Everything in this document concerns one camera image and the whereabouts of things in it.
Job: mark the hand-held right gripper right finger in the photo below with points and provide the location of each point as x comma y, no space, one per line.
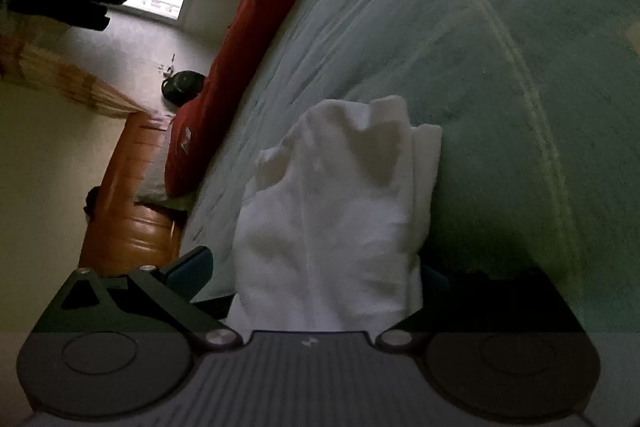
432,282

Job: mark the black round bag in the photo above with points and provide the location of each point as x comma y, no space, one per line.
182,87

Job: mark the red duvet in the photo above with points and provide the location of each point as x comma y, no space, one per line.
250,37

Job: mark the orange striped cloth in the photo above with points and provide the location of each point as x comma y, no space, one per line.
55,72

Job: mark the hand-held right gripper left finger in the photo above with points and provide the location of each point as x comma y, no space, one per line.
192,272

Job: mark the white towel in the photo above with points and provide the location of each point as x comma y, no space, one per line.
330,217

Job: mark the light green bed sheet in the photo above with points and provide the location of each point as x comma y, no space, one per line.
475,57

